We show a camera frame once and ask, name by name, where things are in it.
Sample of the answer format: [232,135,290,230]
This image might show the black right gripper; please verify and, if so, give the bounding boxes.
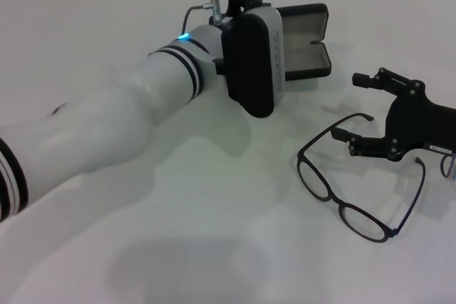
[331,66,456,162]

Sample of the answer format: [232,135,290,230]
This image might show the black glasses case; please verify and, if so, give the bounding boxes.
[276,3,333,81]

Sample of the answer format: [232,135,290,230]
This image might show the right wrist cable with connectors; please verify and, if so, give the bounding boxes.
[440,152,456,181]

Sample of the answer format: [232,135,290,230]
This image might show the black frame glasses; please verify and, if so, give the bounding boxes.
[296,112,428,244]

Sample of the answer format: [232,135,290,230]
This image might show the left wrist cable with connectors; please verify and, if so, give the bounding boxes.
[182,0,224,36]

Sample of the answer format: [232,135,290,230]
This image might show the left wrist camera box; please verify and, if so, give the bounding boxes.
[214,5,286,119]

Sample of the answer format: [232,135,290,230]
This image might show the wrist cable with connectors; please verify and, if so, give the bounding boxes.
[182,0,224,36]
[440,152,456,181]

